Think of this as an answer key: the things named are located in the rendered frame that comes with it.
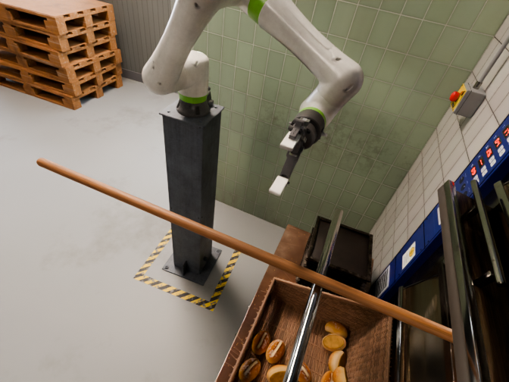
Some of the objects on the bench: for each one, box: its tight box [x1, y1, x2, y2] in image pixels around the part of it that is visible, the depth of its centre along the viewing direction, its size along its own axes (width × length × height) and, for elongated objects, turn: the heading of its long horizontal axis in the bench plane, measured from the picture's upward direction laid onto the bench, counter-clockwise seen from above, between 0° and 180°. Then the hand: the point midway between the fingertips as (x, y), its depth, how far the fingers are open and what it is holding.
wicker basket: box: [228, 277, 394, 382], centre depth 106 cm, size 49×56×28 cm
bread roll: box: [322, 333, 346, 352], centre depth 123 cm, size 10×7×6 cm
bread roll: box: [325, 321, 348, 339], centre depth 127 cm, size 6×10×7 cm, turn 61°
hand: (281, 170), depth 69 cm, fingers open, 13 cm apart
